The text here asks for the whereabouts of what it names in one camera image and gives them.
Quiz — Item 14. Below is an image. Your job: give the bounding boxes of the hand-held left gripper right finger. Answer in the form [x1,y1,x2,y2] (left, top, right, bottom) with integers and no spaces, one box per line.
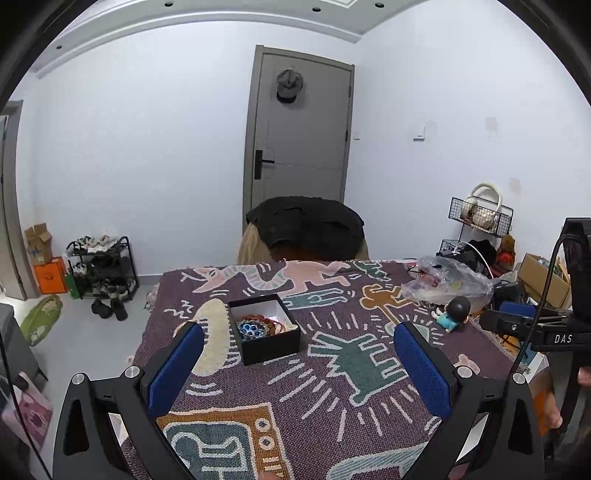
[393,322,548,480]

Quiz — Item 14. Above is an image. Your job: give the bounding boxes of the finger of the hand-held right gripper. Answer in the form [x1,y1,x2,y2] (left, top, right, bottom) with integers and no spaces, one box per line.
[479,301,539,337]

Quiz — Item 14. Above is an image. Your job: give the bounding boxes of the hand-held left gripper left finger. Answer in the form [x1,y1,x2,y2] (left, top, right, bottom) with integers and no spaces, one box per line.
[52,320,205,480]

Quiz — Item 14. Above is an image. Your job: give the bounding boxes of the black jewelry box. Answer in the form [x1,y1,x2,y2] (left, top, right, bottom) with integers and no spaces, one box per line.
[228,294,302,366]

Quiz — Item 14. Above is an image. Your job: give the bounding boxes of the red bead bracelet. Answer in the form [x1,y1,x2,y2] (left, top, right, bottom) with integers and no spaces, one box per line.
[261,316,296,335]

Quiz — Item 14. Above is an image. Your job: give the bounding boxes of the doll figure with black hair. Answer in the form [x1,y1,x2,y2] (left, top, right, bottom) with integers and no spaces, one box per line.
[431,296,472,333]

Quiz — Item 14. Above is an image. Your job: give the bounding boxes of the large cardboard box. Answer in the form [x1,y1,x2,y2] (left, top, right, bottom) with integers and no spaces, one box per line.
[518,253,573,310]

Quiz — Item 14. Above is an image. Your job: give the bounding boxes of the clear plastic bag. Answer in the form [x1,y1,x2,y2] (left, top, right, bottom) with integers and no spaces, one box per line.
[401,255,495,308]

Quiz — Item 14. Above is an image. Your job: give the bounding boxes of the brown plush bear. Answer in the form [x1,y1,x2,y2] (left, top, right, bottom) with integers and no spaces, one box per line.
[496,234,517,266]

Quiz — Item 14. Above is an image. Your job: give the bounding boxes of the person's foot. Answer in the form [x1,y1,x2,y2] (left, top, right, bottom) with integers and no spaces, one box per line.
[545,394,565,430]

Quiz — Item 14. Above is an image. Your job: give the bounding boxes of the white handbag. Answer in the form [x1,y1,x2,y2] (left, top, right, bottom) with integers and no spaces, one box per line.
[463,183,503,232]

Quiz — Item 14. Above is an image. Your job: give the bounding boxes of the black shoe rack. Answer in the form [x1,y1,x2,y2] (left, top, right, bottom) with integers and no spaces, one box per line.
[66,235,140,301]

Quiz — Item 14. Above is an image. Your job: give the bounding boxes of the printed woven blanket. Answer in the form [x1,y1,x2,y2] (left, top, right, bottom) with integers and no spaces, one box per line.
[131,258,532,480]

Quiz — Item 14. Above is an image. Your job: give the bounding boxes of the green bag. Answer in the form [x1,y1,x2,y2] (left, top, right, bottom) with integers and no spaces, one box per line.
[19,294,63,347]

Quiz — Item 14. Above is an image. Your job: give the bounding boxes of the orange bag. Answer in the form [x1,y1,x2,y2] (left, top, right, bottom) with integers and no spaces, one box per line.
[33,257,70,295]

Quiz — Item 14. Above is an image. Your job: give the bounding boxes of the pink patterned bag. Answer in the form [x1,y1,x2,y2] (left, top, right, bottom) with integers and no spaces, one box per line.
[0,371,54,450]

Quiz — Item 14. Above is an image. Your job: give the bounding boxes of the grey cabinet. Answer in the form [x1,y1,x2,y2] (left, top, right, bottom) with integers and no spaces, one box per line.
[0,302,49,384]

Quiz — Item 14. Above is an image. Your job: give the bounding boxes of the small cardboard box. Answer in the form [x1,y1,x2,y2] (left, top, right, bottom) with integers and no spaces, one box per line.
[24,222,54,266]

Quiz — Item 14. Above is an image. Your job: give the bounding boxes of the black jacket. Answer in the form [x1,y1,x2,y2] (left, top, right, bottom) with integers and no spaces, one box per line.
[246,196,365,262]

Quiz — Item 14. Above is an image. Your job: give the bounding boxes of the grey door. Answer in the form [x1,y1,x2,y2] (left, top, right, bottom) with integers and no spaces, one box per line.
[242,45,355,236]

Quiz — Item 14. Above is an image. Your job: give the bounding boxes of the grey cap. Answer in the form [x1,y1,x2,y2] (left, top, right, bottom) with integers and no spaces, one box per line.
[276,68,305,104]

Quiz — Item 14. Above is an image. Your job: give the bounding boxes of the black cable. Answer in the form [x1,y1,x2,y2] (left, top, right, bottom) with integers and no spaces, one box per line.
[510,233,571,374]

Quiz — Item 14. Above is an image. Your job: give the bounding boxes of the black wire rack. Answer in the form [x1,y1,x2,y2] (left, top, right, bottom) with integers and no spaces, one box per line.
[436,196,514,259]

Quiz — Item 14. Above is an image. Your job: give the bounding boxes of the grey door frame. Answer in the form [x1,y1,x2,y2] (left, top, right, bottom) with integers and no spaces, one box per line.
[0,99,40,301]

